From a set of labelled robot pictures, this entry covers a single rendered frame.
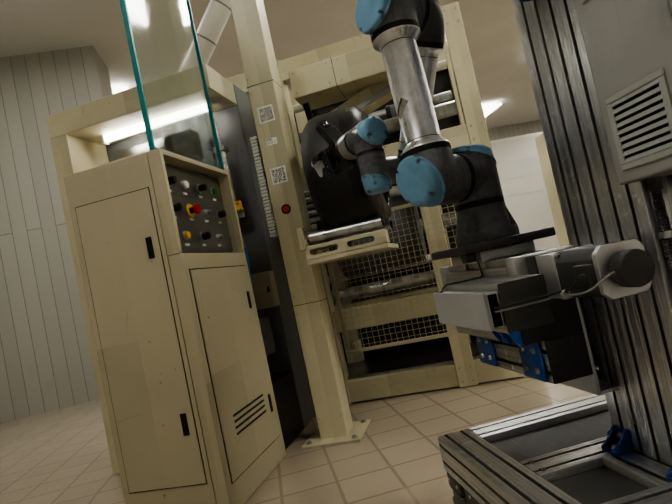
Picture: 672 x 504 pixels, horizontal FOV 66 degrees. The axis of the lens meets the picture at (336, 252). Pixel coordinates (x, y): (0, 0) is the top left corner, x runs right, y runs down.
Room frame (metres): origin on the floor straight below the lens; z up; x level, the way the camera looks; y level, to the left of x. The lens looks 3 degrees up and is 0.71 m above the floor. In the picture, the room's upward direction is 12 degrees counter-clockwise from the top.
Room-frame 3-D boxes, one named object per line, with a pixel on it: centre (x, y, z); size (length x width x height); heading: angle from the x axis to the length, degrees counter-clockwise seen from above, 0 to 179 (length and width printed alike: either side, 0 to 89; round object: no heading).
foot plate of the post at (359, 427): (2.41, 0.17, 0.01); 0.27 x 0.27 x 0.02; 77
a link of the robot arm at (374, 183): (1.37, -0.16, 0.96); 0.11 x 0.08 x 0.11; 124
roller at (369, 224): (2.23, -0.06, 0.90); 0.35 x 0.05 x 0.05; 77
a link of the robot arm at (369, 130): (1.36, -0.14, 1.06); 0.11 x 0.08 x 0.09; 29
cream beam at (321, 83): (2.63, -0.28, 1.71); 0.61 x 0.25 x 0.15; 77
